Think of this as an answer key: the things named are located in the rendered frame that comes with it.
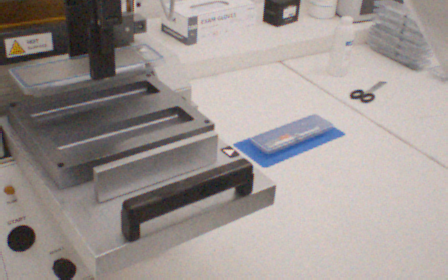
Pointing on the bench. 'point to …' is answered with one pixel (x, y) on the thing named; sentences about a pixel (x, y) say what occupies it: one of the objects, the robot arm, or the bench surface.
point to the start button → (22, 239)
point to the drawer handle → (184, 194)
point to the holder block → (103, 125)
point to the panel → (33, 257)
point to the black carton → (281, 9)
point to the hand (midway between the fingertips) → (90, 43)
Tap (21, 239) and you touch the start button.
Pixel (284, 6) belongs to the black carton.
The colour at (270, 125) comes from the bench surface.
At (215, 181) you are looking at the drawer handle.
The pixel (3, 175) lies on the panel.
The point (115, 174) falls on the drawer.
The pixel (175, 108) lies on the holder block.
